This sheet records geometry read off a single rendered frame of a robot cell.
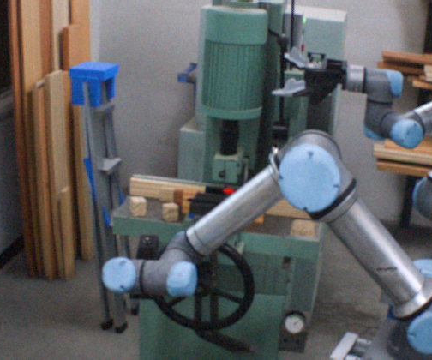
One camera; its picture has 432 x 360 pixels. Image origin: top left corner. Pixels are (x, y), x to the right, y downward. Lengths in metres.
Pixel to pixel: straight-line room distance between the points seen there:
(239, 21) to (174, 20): 2.54
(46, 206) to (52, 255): 0.27
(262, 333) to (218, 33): 0.89
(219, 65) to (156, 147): 2.73
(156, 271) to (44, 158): 1.93
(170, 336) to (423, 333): 1.00
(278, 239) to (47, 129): 1.64
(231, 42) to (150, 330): 0.92
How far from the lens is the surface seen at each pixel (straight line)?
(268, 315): 2.12
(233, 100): 1.98
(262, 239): 2.01
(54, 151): 3.39
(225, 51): 1.96
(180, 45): 4.47
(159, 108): 4.59
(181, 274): 1.49
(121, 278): 1.51
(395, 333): 1.67
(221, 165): 2.07
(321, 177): 1.31
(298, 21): 2.28
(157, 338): 2.24
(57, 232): 3.52
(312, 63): 1.90
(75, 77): 2.85
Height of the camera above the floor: 1.72
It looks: 20 degrees down
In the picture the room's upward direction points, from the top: 4 degrees clockwise
